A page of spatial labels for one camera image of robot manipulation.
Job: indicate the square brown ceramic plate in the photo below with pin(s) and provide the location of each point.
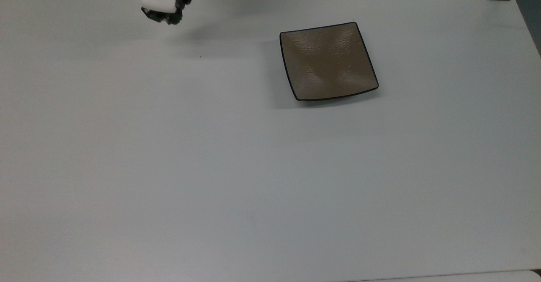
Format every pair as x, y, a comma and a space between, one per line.
327, 62

